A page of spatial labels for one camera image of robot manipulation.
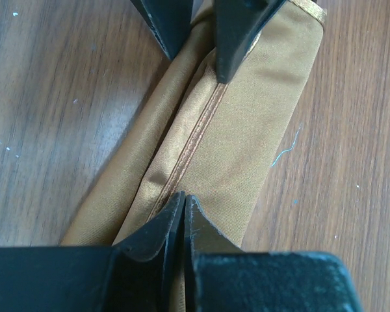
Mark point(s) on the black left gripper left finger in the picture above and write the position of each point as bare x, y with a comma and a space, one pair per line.
133, 275

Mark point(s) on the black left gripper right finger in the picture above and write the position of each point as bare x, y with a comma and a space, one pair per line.
219, 276

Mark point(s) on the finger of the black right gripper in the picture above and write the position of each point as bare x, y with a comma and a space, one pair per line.
168, 20
238, 22

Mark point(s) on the brown cloth napkin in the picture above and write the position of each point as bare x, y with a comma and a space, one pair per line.
215, 141

